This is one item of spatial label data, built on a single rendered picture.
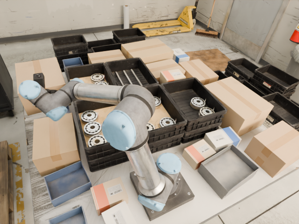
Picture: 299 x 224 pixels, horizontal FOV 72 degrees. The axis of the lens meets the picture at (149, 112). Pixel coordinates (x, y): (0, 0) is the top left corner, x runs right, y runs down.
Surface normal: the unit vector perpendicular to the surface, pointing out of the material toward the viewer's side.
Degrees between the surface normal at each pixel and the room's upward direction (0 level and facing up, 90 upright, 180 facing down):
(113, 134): 86
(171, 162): 4
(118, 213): 0
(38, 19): 90
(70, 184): 0
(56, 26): 90
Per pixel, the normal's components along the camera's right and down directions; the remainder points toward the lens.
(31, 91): 0.26, -0.05
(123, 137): -0.48, 0.53
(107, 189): 0.07, -0.72
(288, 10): -0.89, 0.26
